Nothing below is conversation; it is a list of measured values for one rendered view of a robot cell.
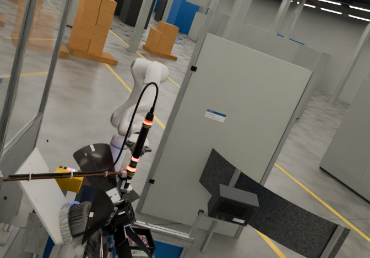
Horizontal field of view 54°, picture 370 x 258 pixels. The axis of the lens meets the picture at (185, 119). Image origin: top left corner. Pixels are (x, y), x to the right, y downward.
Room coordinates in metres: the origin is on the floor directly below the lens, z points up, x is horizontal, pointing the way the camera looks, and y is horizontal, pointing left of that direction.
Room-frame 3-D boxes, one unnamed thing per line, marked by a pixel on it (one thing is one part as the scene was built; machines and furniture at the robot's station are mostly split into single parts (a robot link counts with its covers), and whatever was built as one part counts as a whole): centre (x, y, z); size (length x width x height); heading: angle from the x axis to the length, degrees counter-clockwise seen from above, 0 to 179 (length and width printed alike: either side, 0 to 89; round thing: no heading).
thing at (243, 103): (3.49, -0.44, 1.10); 1.21 x 0.05 x 2.20; 101
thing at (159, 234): (1.92, 0.12, 0.82); 0.90 x 0.04 x 0.08; 101
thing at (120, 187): (1.54, 0.16, 1.32); 0.09 x 0.07 x 0.10; 136
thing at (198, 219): (2.00, -0.30, 0.96); 0.03 x 0.03 x 0.20; 11
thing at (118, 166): (2.19, 0.35, 1.09); 0.19 x 0.19 x 0.18
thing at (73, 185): (1.84, 0.51, 1.02); 0.16 x 0.10 x 0.11; 101
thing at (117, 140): (2.21, 0.31, 1.30); 0.19 x 0.12 x 0.24; 108
